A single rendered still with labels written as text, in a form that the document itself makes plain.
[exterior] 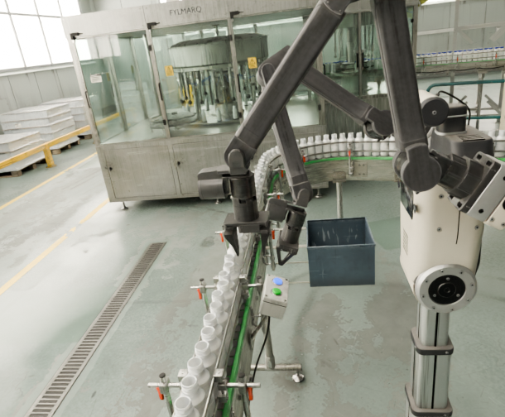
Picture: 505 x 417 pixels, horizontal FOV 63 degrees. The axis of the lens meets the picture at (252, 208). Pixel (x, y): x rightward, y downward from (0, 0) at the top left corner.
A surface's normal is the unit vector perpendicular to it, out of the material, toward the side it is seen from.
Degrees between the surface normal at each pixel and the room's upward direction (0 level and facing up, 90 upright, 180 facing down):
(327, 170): 90
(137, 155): 90
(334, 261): 90
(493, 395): 0
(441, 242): 101
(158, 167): 90
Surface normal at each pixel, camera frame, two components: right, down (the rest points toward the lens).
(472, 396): -0.11, -0.92
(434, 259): -0.09, 0.55
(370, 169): -0.41, 0.39
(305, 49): -0.15, 0.35
